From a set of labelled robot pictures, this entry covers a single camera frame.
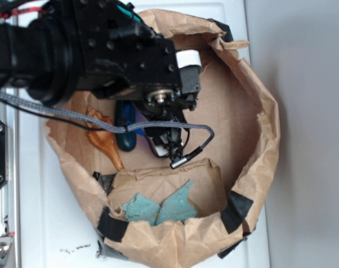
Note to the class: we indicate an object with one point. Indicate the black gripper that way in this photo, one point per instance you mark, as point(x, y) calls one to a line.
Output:
point(168, 104)

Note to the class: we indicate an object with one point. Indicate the dark green plastic pickle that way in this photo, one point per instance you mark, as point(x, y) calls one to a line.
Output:
point(125, 115)

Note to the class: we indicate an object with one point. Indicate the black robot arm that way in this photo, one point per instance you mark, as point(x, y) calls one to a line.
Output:
point(100, 46)

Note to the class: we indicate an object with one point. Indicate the orange plastic conch shell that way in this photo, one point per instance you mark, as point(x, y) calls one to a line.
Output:
point(103, 140)

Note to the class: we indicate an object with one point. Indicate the brown paper bag bin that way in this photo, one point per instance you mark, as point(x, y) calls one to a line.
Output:
point(232, 176)

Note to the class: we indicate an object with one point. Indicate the light blue cloth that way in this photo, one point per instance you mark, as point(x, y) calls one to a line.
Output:
point(174, 208)

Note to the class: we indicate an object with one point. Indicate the white plastic tray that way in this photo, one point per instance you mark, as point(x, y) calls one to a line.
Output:
point(54, 231)

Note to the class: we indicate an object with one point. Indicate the aluminium frame rail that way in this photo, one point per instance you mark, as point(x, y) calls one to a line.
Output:
point(10, 193)

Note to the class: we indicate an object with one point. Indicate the metal corner bracket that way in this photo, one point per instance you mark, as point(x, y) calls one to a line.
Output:
point(7, 252)

